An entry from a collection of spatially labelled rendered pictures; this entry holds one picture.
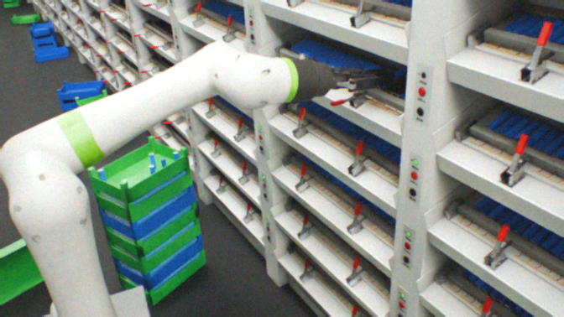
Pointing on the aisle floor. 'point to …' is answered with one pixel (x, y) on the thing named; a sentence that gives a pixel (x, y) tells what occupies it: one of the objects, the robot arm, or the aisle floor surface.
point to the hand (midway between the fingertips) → (378, 77)
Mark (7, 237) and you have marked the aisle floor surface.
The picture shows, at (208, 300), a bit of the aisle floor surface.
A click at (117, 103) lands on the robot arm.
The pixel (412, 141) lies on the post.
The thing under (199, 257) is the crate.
